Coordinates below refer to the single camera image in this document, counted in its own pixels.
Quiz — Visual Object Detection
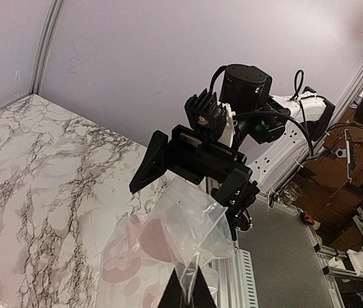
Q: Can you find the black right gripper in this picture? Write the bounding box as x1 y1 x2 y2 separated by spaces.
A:
129 125 260 241

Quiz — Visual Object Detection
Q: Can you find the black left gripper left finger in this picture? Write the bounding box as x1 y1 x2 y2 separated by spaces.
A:
157 270 184 308

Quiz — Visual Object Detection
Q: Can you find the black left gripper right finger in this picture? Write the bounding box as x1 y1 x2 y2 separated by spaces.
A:
189 268 217 308

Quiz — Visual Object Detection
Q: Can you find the clear zip top bag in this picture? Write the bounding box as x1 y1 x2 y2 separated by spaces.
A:
95 178 234 307

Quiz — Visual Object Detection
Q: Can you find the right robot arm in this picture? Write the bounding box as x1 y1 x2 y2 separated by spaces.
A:
129 64 335 234

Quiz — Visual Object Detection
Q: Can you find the clear plastic cup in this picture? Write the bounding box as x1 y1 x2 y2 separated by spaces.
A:
279 182 303 206

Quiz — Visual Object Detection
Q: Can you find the cluttered background workbench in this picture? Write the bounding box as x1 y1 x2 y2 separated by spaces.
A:
293 107 363 252

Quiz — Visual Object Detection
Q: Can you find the front aluminium rail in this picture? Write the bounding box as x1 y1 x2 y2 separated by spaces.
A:
211 196 343 307

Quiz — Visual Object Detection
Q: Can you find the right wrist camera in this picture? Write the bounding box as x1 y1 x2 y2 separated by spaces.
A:
184 89 236 147

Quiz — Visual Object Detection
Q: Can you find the right aluminium frame post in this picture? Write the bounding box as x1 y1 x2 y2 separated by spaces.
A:
318 66 363 158

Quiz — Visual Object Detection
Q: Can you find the aluminium frame post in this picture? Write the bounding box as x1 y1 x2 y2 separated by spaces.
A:
318 66 363 158
30 0 65 94

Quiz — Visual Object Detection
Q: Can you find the left aluminium frame post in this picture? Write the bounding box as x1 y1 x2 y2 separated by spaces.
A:
30 0 65 94

